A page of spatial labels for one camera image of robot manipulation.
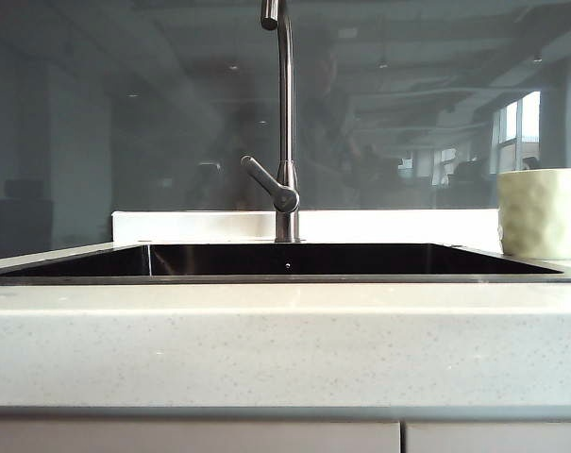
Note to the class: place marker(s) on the black undermount sink basin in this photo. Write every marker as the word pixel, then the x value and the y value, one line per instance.
pixel 313 258

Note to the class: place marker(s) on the chrome gooseneck faucet body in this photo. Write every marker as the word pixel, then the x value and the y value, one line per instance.
pixel 286 118

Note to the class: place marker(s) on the pale green dimpled mug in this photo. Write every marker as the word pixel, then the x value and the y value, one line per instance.
pixel 540 212

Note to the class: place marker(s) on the white counter upstand strip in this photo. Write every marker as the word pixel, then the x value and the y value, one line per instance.
pixel 195 225

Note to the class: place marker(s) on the wide grey cabinet door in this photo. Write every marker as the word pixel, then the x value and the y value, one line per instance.
pixel 190 439

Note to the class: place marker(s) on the narrow grey cabinet door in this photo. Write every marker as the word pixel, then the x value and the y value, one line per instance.
pixel 497 439

